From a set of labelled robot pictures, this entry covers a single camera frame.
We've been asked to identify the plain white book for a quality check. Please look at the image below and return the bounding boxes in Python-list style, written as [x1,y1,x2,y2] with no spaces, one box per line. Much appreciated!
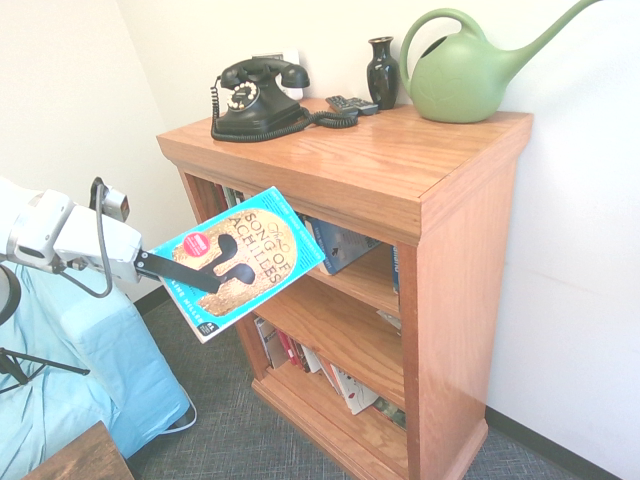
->
[299,344,323,375]

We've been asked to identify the green plastic watering can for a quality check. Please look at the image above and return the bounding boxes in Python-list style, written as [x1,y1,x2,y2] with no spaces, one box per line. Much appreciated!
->
[399,0,607,125]

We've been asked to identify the black rotary telephone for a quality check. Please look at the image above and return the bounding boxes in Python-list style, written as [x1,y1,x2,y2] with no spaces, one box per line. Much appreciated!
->
[209,74,359,143]

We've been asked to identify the black remote control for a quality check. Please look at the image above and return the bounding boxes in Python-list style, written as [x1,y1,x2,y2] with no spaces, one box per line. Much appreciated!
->
[325,94,359,119]
[347,96,380,117]

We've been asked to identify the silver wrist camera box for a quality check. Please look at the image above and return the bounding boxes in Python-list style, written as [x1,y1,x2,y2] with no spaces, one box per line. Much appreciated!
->
[89,176,132,222]

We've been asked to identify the pale magazine corner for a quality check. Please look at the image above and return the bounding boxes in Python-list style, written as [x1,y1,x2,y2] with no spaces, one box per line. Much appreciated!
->
[376,309,403,332]

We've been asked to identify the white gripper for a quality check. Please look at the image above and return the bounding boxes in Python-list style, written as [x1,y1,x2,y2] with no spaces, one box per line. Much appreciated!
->
[51,204,223,294]

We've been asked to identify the black glossy vase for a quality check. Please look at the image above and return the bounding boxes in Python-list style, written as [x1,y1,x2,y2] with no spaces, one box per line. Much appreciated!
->
[367,36,402,111]

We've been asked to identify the teal gold paperback book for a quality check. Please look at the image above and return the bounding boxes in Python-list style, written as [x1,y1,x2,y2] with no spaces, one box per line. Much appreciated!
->
[147,185,328,346]

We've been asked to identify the white wall plate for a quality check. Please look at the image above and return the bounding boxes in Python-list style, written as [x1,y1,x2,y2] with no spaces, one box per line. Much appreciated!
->
[251,48,302,101]

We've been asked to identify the black book white pages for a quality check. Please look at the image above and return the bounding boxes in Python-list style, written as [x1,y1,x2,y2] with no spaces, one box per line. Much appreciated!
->
[296,211,316,242]

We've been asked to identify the black tripod stand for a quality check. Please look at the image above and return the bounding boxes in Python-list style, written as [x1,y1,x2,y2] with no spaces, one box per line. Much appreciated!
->
[0,346,92,396]

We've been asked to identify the blue book with arrow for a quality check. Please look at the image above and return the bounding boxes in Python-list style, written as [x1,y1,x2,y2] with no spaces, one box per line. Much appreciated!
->
[304,216,384,277]

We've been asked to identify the white floor cable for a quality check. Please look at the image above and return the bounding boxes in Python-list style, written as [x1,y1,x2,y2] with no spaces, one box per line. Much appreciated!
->
[158,392,199,434]

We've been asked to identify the white grey large book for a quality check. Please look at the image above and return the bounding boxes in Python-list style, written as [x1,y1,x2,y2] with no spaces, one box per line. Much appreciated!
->
[252,315,290,371]

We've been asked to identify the orange spine book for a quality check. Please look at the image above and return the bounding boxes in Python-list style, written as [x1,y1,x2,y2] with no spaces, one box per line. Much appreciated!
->
[317,355,342,397]

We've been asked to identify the green camouflage book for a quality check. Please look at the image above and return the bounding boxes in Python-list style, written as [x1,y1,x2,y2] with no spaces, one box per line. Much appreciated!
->
[371,396,408,432]

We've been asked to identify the black telephone handset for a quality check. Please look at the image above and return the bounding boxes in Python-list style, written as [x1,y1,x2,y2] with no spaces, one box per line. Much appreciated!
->
[219,57,311,91]

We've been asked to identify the gray camera cable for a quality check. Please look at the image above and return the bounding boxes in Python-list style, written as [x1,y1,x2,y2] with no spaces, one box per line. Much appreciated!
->
[59,176,115,300]

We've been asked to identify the light blue cloth cover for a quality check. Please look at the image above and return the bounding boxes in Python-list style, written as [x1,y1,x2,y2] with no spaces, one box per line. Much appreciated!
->
[0,262,191,480]

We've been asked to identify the black rotary telephone base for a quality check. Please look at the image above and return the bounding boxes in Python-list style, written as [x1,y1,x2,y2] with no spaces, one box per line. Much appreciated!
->
[213,74,309,136]

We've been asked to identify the oak wooden bookshelf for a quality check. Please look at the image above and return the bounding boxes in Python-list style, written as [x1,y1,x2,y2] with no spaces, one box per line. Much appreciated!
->
[156,97,534,480]

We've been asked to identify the blue spine book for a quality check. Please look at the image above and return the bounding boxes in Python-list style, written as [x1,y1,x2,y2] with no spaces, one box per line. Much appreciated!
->
[390,244,402,297]

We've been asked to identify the dark wooden table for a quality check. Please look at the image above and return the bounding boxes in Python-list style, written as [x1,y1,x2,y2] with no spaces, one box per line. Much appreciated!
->
[19,419,136,480]

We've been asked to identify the dark red book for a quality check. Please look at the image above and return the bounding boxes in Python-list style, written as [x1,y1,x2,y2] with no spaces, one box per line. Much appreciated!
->
[214,182,234,221]

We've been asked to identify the white book red spots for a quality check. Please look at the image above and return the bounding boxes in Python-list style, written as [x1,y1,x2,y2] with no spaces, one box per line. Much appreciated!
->
[329,364,381,417]

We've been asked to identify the red spine books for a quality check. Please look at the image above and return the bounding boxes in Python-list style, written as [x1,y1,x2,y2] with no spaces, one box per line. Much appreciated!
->
[274,329,312,374]

